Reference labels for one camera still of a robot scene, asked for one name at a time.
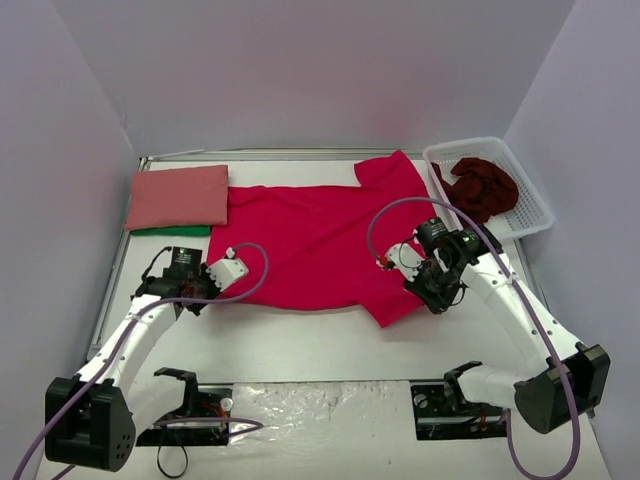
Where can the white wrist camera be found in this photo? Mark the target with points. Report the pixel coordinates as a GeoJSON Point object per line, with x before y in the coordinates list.
{"type": "Point", "coordinates": [403, 258]}
{"type": "Point", "coordinates": [227, 271]}

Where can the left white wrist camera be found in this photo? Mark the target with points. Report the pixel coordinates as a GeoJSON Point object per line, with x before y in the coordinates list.
{"type": "Point", "coordinates": [227, 271]}

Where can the white plastic basket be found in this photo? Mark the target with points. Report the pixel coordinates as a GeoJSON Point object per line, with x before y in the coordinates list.
{"type": "Point", "coordinates": [530, 216]}

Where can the folded salmon pink shirt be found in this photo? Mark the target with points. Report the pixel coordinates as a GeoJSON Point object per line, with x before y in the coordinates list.
{"type": "Point", "coordinates": [181, 197]}

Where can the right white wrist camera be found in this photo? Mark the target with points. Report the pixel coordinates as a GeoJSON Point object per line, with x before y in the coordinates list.
{"type": "Point", "coordinates": [403, 258]}

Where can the folded green shirt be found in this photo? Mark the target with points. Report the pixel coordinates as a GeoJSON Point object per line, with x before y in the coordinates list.
{"type": "Point", "coordinates": [179, 231]}

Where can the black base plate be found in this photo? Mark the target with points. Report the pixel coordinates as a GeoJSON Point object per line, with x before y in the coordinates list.
{"type": "Point", "coordinates": [212, 401]}
{"type": "Point", "coordinates": [436, 420]}

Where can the dark red t shirt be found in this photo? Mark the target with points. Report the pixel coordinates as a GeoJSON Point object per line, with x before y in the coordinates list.
{"type": "Point", "coordinates": [481, 189]}

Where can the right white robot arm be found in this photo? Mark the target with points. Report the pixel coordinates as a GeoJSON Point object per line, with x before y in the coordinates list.
{"type": "Point", "coordinates": [558, 369]}

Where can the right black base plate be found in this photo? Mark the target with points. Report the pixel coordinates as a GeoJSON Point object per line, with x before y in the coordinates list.
{"type": "Point", "coordinates": [436, 420]}

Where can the bright red t shirt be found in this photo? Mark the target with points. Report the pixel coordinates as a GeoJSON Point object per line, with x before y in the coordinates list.
{"type": "Point", "coordinates": [315, 253]}

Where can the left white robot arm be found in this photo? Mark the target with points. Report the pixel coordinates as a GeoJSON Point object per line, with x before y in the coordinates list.
{"type": "Point", "coordinates": [92, 420]}

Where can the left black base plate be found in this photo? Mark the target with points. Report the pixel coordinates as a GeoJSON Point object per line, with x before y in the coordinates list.
{"type": "Point", "coordinates": [212, 401]}

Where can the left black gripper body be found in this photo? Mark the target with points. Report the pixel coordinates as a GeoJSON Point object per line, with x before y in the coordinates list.
{"type": "Point", "coordinates": [198, 288]}

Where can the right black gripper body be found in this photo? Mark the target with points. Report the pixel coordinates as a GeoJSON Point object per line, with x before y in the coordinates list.
{"type": "Point", "coordinates": [426, 288]}

